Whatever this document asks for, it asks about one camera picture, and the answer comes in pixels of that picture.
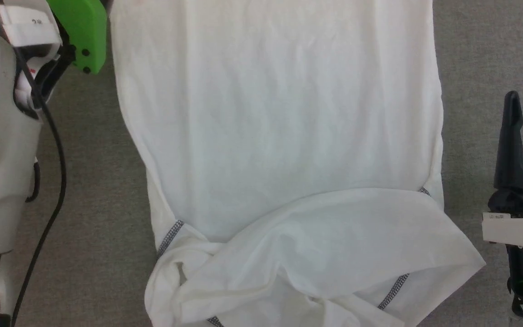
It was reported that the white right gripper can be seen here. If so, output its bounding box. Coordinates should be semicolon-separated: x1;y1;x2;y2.
482;90;523;251

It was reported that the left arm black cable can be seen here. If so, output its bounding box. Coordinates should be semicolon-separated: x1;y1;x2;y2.
0;0;68;327

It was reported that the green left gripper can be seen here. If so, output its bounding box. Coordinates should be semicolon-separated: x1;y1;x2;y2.
39;0;108;99

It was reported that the white long-sleeve shirt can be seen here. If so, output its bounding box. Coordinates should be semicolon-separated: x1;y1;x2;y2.
109;0;487;327

